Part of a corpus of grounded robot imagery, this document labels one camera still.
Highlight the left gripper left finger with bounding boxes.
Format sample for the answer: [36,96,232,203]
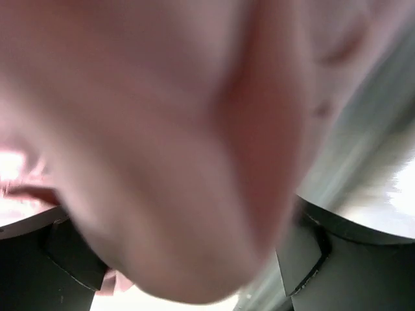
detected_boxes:
[1,207,108,311]

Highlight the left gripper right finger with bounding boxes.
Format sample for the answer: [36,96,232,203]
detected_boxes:
[276,198,414,311]

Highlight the pink trousers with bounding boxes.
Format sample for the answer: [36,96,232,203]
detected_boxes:
[1,1,414,304]

